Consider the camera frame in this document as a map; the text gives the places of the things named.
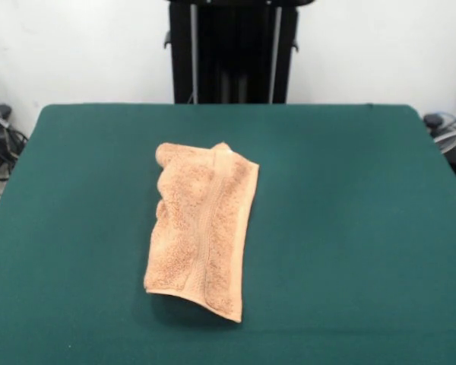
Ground orange terry towel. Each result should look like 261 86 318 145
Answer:
143 141 261 323

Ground dark green table cloth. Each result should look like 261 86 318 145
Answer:
0 103 456 365

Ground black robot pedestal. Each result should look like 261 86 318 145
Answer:
161 0 301 105

